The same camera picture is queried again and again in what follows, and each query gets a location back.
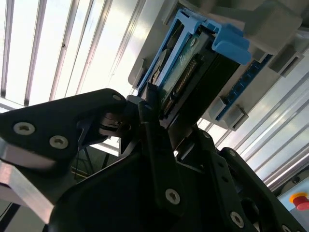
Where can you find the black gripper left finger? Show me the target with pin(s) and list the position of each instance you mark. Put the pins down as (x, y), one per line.
(60, 113)

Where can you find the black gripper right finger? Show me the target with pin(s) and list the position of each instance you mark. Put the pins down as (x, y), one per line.
(229, 183)

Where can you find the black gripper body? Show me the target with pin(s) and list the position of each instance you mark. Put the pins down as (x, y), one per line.
(116, 193)

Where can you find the hard disk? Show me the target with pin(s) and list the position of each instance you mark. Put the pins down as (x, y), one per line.
(229, 43)

